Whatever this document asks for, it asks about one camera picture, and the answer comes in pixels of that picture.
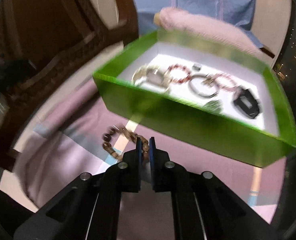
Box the brown wooden bead bracelet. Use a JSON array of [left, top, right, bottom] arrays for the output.
[[101, 124, 151, 162]]

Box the red white bead bracelet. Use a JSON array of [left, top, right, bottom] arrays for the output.
[[166, 64, 193, 84]]

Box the green jade bead bracelet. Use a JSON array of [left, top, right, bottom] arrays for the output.
[[203, 100, 223, 114]]

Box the silver bangle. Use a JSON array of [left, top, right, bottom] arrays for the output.
[[188, 74, 220, 99]]

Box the pink bead bracelet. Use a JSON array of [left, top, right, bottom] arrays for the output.
[[205, 73, 241, 92]]

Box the black watch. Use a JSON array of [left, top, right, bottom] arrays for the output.
[[232, 86, 261, 119]]

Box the pink plaid bedsheet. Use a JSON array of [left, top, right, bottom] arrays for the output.
[[14, 80, 286, 222]]

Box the green cardboard box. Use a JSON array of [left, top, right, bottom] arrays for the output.
[[93, 30, 296, 167]]

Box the pink seat cushion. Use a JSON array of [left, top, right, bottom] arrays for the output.
[[153, 7, 265, 59]]

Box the wooden chair with armrest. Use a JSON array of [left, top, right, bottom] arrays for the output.
[[260, 46, 275, 59]]

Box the blue plaid cloth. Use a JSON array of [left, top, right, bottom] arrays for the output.
[[129, 0, 265, 48]]

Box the carved brown wooden chair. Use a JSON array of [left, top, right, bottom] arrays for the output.
[[0, 0, 138, 171]]

